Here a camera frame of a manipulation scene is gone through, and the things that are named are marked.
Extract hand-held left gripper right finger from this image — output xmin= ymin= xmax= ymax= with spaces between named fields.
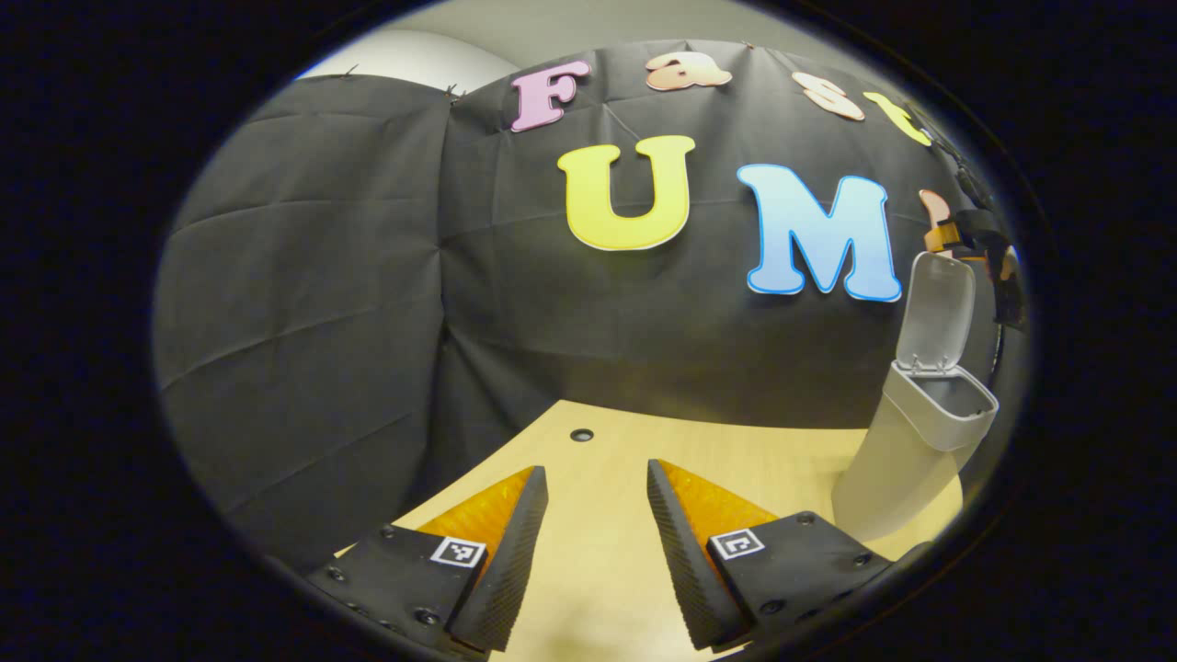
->
xmin=646 ymin=458 xmax=893 ymax=652

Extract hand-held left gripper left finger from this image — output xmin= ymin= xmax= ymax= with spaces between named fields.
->
xmin=308 ymin=464 xmax=550 ymax=656

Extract white desktop garbage bin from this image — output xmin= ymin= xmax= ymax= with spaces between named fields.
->
xmin=832 ymin=250 xmax=1000 ymax=543

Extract wooden desktop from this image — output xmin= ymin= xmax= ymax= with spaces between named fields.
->
xmin=336 ymin=398 xmax=965 ymax=662

